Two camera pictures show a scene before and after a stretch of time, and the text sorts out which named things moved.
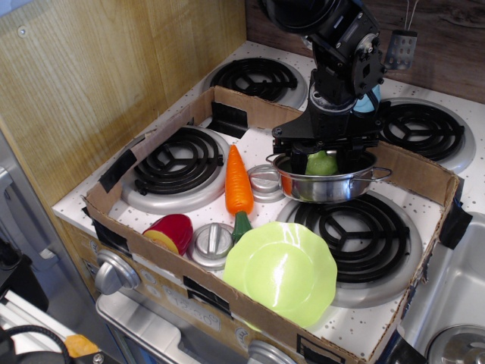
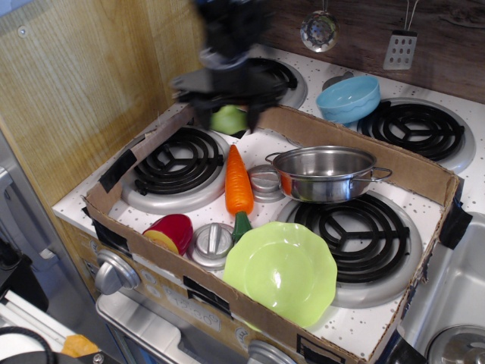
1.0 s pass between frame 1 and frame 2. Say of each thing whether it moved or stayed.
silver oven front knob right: stayed
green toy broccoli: moved
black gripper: moved
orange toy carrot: stayed
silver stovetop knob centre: stayed
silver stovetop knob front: stayed
